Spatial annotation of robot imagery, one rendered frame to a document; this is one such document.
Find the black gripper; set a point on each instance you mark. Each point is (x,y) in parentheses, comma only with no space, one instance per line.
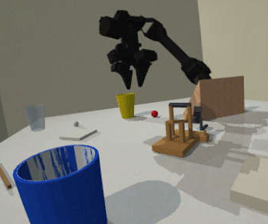
(140,61)

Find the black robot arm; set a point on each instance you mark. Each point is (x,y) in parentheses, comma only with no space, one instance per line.
(127,27)

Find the red ball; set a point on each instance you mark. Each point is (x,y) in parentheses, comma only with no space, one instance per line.
(154,113)

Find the yellow cup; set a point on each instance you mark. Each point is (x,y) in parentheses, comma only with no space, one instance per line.
(126,104)

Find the clear plastic cup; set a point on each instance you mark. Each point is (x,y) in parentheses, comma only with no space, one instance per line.
(36,117)

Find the blue mug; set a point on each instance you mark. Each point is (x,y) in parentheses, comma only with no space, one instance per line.
(62,186)

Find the brown wooden stick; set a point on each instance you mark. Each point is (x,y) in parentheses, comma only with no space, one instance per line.
(5,179)

